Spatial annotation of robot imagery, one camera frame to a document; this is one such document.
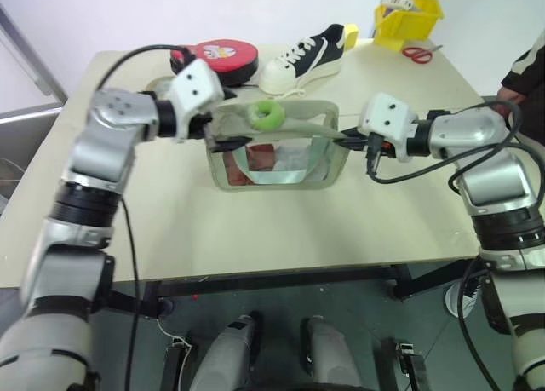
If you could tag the grey transparent pouch bag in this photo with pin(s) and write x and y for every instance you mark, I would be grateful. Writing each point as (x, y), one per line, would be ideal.
(328, 165)

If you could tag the white sneaker on floor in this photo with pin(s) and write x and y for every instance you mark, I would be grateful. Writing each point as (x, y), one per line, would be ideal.
(462, 299)

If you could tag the white device in bin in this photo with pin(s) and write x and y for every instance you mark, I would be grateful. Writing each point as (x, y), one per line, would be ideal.
(396, 1)

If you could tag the grey metal frame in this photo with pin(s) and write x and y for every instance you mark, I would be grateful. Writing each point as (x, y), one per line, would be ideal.
(30, 59)

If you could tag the black table frame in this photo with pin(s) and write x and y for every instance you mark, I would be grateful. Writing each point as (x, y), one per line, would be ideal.
(272, 278)

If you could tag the grey left robot leg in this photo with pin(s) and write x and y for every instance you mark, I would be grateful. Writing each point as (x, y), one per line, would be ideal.
(225, 352)

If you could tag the grey right robot leg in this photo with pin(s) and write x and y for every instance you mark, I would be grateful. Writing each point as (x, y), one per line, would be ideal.
(330, 357)

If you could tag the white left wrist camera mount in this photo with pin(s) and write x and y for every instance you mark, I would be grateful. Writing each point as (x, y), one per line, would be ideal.
(193, 84)

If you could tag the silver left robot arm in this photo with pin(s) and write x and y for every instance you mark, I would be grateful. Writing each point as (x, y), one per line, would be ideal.
(102, 152)

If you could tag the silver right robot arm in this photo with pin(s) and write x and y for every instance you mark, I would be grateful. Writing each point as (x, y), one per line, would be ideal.
(494, 174)

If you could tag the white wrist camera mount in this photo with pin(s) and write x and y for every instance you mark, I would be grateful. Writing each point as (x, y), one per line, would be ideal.
(193, 84)
(385, 114)

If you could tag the grey robot leg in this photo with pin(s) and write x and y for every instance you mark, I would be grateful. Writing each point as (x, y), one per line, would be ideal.
(225, 352)
(330, 357)

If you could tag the white packet inside pouch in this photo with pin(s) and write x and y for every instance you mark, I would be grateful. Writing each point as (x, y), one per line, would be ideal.
(291, 159)

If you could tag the red round punch pad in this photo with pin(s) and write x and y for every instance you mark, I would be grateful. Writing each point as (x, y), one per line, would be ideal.
(225, 63)

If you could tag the yellow block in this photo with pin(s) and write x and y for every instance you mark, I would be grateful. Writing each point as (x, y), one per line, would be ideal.
(351, 35)

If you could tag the yellow plastic bin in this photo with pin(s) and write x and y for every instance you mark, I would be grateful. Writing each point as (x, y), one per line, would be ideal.
(409, 27)

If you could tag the person's dark jacket sleeve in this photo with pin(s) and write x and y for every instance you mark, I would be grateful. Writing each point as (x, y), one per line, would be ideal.
(530, 67)

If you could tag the bystander's hand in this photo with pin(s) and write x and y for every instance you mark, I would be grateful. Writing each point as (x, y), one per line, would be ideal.
(511, 96)

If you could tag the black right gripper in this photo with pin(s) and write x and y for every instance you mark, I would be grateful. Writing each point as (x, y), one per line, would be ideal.
(378, 146)

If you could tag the black and white sneaker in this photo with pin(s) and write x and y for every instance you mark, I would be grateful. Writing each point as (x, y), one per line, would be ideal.
(306, 61)

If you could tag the red packet inside pouch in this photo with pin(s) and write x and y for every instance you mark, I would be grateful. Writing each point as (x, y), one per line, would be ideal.
(255, 154)

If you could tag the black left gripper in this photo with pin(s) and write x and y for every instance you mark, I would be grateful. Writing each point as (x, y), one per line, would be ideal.
(201, 126)

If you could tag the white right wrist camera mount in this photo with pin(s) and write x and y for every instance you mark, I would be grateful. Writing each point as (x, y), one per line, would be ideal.
(385, 114)

